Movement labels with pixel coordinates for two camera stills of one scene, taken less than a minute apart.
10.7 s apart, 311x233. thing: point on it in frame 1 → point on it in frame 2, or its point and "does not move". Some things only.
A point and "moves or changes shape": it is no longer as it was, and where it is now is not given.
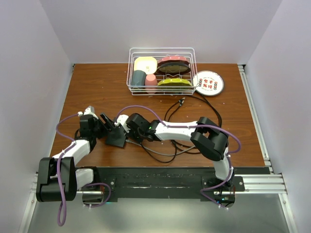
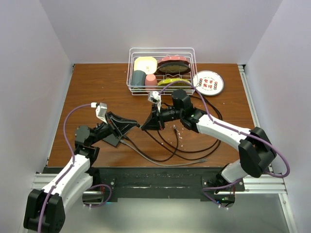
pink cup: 151,80 does not move
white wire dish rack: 162,71 does not move
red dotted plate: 174,58 does not move
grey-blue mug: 138,79 does not move
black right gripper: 130,135 → 154,123
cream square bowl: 147,64 does not move
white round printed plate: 208,83 does not move
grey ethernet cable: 158,152 → 159,164
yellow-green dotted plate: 174,82 does not move
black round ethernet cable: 159,161 → 155,160
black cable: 211,104 moves or changes shape
